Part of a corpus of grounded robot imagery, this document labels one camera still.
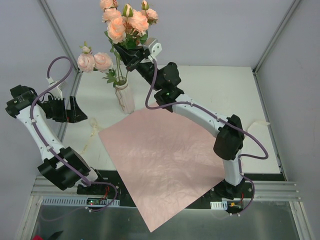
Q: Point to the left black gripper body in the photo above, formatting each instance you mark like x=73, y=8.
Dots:
x=66, y=110

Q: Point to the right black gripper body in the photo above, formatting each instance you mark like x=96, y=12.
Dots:
x=136, y=59

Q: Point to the pink flowers with green leaves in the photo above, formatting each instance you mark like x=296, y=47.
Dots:
x=138, y=25

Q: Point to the single pink rose stem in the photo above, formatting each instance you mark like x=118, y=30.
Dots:
x=116, y=31

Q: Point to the purple wrapping paper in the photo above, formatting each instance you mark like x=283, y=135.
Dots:
x=166, y=162

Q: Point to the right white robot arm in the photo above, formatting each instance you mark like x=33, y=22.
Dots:
x=227, y=131

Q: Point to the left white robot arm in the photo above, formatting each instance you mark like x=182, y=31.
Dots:
x=62, y=166

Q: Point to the white ribbed ceramic vase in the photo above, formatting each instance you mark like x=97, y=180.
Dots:
x=124, y=95

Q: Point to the red object at bottom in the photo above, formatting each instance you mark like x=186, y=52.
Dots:
x=37, y=237

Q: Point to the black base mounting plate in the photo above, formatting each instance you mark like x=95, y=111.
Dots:
x=103, y=193

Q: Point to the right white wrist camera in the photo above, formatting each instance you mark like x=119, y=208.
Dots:
x=153, y=47

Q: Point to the left white cable duct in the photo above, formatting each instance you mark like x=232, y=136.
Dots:
x=79, y=202

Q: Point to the white cable duct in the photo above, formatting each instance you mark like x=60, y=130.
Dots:
x=79, y=202
x=225, y=205

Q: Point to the left aluminium frame post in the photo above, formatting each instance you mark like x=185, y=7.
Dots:
x=57, y=32

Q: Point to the aluminium frame post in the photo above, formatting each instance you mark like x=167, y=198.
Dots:
x=277, y=34
x=57, y=32

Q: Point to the right white cable duct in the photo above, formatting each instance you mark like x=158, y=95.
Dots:
x=225, y=205

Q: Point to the right aluminium frame post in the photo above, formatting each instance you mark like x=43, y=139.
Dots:
x=277, y=34

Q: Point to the aluminium extrusion rail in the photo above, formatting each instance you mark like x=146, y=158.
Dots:
x=285, y=191

